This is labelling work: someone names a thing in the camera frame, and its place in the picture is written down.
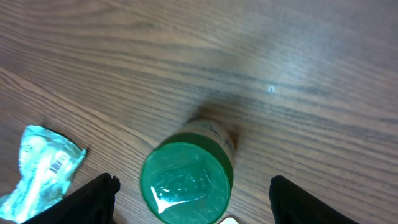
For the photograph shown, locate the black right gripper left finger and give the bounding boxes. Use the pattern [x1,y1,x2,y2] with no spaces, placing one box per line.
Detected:
[24,173,121,224]

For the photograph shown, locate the green capped bottle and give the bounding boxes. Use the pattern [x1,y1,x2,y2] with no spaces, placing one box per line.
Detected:
[140,119,236,223]

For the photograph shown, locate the teal snack bar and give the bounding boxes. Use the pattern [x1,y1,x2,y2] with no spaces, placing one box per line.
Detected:
[1,125,86,223]

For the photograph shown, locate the brown snack pouch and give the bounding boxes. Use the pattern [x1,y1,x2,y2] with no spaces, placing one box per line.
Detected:
[219,217,239,224]

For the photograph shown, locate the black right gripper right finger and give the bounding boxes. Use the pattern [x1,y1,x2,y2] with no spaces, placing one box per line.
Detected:
[269,175,358,224]

